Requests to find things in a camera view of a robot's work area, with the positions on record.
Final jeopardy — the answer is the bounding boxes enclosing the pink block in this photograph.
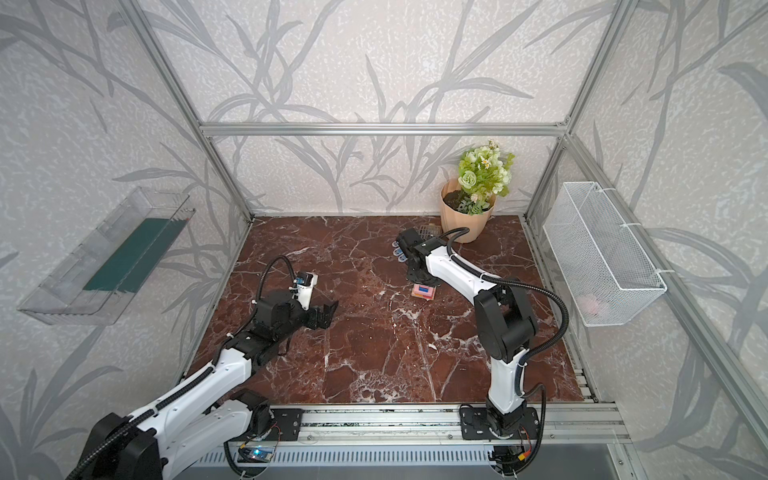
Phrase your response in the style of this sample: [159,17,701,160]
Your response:
[411,284,436,300]

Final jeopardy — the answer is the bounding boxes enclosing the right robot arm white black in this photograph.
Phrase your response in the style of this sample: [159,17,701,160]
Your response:
[396,227,570,439]

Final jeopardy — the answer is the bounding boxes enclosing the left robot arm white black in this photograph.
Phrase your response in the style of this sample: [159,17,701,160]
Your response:
[69,271,338,479]

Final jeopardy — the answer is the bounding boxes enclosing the blue dotted work glove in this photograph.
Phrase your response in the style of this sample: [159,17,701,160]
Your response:
[392,241,408,263]

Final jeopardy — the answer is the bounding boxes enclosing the grey slotted scoop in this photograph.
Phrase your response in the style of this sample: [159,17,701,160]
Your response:
[417,224,442,240]

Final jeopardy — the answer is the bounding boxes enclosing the beige flower pot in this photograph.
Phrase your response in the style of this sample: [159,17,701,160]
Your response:
[440,179,496,243]

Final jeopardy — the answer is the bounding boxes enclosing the green artificial plant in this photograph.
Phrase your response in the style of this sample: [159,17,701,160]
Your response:
[457,140,516,215]

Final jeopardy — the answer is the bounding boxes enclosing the green circuit board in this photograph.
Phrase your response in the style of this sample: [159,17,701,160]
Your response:
[237,446,274,463]

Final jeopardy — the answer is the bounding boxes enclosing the clear plastic tray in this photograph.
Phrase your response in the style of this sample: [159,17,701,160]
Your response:
[17,187,195,326]

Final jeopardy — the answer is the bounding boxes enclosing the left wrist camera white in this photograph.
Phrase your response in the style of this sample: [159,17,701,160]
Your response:
[292,271,318,310]

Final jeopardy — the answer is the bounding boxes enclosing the white wire basket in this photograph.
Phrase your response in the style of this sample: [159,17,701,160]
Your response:
[543,181,667,327]

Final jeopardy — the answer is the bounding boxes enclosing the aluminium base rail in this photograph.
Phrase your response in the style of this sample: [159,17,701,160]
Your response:
[125,403,631,448]

